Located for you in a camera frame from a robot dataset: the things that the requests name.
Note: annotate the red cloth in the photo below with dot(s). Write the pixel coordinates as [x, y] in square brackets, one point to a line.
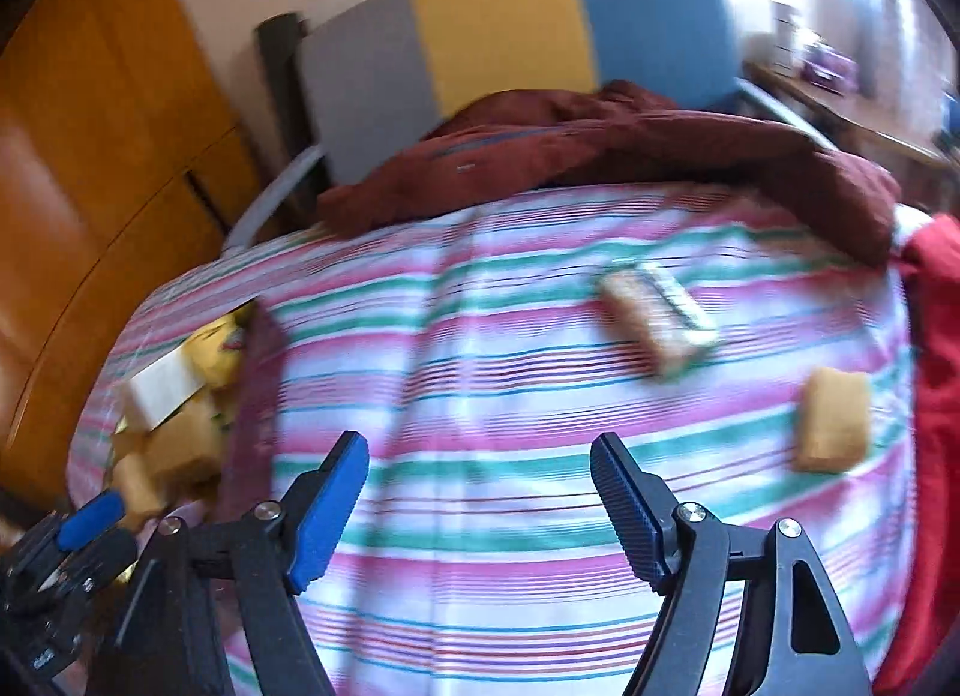
[934, 403]

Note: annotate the gold tin box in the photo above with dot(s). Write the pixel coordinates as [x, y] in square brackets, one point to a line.
[251, 403]

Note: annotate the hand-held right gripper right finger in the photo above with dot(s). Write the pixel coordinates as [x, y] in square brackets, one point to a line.
[630, 508]

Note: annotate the wooden desk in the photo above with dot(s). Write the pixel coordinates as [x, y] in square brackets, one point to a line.
[862, 118]

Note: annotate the green and beige box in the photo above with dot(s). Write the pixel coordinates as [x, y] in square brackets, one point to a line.
[652, 328]

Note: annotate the black rolled mat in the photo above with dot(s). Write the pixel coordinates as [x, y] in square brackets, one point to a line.
[281, 81]

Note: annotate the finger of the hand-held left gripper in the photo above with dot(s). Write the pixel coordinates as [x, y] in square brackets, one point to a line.
[90, 520]
[109, 557]

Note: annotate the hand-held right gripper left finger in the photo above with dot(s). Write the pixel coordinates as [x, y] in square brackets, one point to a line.
[322, 516]

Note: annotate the wooden wardrobe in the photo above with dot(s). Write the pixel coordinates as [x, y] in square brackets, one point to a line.
[90, 178]

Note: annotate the grey yellow blue armchair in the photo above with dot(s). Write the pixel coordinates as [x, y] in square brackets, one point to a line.
[487, 28]

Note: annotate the maroon jacket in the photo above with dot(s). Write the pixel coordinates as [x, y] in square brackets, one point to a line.
[637, 141]

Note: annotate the small purple box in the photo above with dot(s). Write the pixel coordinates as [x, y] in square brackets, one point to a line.
[831, 66]

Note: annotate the cream cardboard box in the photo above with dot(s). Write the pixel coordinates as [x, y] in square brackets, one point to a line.
[161, 385]

